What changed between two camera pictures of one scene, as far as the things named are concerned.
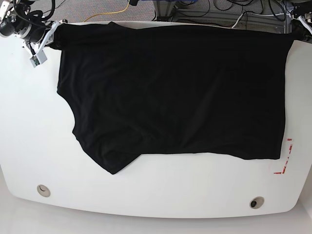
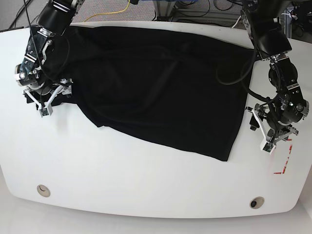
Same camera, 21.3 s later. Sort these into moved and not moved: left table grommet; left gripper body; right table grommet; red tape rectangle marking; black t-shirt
Moved: black t-shirt; left gripper body
Not moved: red tape rectangle marking; right table grommet; left table grommet
